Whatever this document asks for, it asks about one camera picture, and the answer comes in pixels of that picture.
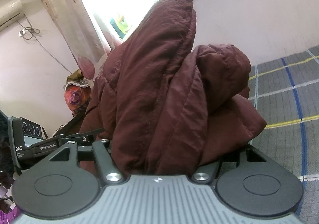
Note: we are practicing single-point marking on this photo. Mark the floral beige curtain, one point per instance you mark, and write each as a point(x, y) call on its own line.
point(89, 37)

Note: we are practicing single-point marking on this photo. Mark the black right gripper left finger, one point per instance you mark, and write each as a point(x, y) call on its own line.
point(57, 187)

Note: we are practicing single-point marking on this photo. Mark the green yellow cloth outside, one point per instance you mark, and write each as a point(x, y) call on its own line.
point(121, 26)

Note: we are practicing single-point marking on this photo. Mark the colourful clothes pile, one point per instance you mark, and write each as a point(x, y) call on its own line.
point(77, 93)

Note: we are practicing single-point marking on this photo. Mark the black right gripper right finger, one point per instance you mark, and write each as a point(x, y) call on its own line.
point(249, 182)

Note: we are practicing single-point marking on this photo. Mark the maroon puffer jacket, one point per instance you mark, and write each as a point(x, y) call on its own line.
point(168, 106)

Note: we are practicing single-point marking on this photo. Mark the white wall air conditioner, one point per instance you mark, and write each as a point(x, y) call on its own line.
point(10, 13)

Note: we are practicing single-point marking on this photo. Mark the grey plaid bed sheet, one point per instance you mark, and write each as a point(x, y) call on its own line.
point(285, 93)

